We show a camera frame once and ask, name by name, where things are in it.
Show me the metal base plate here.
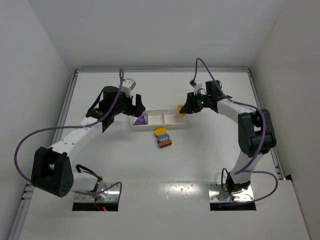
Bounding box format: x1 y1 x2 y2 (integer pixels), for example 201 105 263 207
207 182 255 204
73 182 122 204

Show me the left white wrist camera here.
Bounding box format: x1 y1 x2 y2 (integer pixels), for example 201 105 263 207
120 78 136 98

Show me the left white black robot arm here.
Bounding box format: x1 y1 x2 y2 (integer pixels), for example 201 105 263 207
31 86 146 198

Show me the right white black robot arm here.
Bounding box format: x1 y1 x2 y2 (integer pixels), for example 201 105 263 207
179 80 277 194

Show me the purple lego with flower print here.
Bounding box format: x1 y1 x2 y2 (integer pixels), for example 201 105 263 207
157 133 172 144

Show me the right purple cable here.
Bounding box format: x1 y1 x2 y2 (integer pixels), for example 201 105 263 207
194 57 279 204

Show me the brown lego brick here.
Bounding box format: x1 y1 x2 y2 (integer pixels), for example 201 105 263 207
158 139 172 149

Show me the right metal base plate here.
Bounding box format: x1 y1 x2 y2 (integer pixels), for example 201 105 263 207
207 182 255 204

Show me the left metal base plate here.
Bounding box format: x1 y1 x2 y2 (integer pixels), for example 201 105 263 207
73 182 122 204

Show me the white three-compartment tray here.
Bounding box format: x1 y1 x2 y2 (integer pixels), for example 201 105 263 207
129 108 188 132

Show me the yellow rounded lego near tray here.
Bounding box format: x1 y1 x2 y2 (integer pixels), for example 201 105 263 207
154 127 167 137

